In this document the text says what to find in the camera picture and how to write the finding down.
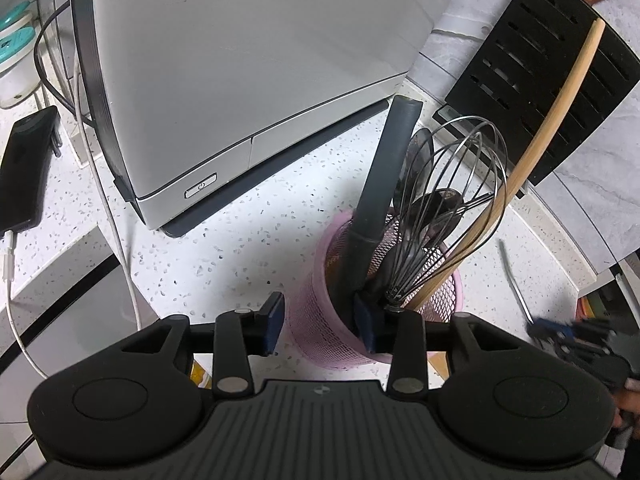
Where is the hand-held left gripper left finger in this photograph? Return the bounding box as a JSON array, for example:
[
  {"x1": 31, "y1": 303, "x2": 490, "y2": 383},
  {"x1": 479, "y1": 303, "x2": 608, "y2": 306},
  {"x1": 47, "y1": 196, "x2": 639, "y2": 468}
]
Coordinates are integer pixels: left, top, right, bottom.
[{"x1": 117, "y1": 291, "x2": 288, "y2": 397}]

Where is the grey-handled spatula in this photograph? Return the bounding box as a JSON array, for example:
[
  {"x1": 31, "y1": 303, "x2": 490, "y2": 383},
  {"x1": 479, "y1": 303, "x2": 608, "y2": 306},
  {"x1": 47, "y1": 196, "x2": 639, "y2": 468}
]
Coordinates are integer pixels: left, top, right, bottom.
[{"x1": 332, "y1": 95, "x2": 424, "y2": 307}]

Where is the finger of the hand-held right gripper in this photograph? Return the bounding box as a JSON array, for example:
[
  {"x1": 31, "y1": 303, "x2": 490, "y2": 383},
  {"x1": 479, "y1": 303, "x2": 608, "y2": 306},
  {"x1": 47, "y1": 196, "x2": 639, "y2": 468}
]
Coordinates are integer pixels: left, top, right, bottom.
[
  {"x1": 526, "y1": 316, "x2": 614, "y2": 342},
  {"x1": 541, "y1": 334, "x2": 619, "y2": 362}
]

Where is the black smartphone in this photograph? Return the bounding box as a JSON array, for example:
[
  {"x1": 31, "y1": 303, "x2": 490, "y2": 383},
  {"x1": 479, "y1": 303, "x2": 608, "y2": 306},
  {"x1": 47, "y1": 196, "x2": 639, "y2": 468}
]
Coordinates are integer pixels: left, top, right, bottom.
[{"x1": 0, "y1": 106, "x2": 60, "y2": 234}]

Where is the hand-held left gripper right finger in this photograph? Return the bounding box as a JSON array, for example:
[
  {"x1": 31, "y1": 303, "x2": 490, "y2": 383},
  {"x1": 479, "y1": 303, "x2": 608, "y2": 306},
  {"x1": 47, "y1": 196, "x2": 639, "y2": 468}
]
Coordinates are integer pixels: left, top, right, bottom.
[{"x1": 351, "y1": 294, "x2": 522, "y2": 395}]

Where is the metal chopstick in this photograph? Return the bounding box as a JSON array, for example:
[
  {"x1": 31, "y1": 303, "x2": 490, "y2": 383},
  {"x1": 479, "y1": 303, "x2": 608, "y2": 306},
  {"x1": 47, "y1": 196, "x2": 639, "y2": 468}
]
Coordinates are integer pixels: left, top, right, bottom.
[{"x1": 497, "y1": 238, "x2": 536, "y2": 324}]

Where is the black power cable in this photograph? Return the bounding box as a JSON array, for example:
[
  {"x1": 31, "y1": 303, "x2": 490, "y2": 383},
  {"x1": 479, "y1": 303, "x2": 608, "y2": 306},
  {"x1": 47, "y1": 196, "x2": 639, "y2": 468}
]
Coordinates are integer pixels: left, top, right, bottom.
[{"x1": 32, "y1": 0, "x2": 97, "y2": 127}]

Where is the white cup teal lid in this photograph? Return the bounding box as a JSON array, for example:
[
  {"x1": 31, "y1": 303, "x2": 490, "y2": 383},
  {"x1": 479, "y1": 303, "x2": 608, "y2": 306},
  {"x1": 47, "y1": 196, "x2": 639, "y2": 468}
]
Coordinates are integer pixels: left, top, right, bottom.
[
  {"x1": 0, "y1": 0, "x2": 34, "y2": 31},
  {"x1": 0, "y1": 27, "x2": 39, "y2": 109}
]

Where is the white countertop appliance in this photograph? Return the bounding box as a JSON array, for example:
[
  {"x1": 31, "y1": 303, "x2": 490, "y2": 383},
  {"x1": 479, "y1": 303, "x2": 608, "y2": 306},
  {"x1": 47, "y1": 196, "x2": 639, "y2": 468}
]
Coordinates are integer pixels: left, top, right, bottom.
[{"x1": 67, "y1": 0, "x2": 474, "y2": 239}]

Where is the black knife block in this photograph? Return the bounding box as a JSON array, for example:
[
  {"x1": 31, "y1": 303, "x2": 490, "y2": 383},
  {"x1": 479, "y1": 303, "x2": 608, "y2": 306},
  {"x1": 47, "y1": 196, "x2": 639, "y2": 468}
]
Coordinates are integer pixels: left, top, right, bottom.
[{"x1": 432, "y1": 0, "x2": 640, "y2": 202}]

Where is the wooden spatula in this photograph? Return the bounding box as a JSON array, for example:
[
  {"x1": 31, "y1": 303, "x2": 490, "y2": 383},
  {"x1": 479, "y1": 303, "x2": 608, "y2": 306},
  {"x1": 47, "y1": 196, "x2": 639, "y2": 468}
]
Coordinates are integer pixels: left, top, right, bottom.
[{"x1": 407, "y1": 19, "x2": 606, "y2": 312}]

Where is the pink mesh utensil holder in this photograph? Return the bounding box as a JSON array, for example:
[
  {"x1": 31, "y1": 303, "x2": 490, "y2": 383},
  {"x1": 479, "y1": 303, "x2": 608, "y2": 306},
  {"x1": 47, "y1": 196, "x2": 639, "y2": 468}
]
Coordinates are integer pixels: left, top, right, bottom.
[{"x1": 282, "y1": 210, "x2": 464, "y2": 372}]

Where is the wire whisk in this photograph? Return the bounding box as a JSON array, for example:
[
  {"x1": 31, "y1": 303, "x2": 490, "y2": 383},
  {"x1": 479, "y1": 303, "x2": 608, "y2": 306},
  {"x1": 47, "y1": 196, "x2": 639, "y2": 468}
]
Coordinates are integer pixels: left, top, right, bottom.
[{"x1": 382, "y1": 116, "x2": 509, "y2": 314}]

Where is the white charging cable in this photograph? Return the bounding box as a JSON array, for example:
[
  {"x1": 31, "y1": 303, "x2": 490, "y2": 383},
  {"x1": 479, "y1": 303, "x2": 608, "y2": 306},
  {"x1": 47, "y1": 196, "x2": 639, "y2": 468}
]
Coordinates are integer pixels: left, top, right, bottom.
[{"x1": 2, "y1": 72, "x2": 144, "y2": 379}]

